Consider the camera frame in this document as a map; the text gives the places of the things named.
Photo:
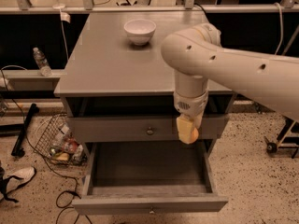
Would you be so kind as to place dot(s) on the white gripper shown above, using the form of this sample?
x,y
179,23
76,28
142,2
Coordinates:
x,y
191,104

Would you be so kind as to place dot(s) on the orange fruit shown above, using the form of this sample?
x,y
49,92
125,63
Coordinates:
x,y
194,135

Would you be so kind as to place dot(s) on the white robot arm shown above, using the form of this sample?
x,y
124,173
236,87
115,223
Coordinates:
x,y
196,55

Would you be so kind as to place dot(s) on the closed grey upper drawer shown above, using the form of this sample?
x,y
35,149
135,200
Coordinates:
x,y
123,129

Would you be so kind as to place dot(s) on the open grey middle drawer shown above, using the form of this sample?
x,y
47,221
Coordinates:
x,y
148,178

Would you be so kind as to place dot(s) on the grey wooden drawer cabinet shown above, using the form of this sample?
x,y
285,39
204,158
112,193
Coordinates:
x,y
108,76

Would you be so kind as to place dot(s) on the white ceramic bowl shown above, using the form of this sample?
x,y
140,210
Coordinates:
x,y
140,31

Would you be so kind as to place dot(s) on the clear plastic water bottle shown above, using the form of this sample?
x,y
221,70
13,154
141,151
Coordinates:
x,y
42,62

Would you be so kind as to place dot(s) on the white shoe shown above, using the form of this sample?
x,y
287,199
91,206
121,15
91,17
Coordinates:
x,y
20,178

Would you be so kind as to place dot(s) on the black metal stand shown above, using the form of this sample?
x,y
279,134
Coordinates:
x,y
18,151

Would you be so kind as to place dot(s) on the white desk lamp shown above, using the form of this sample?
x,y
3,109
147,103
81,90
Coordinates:
x,y
64,17

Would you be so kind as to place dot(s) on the wheeled cart frame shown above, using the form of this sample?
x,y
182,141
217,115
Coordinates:
x,y
288,138

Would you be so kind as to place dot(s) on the wire basket with items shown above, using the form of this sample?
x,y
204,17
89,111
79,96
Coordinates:
x,y
58,145

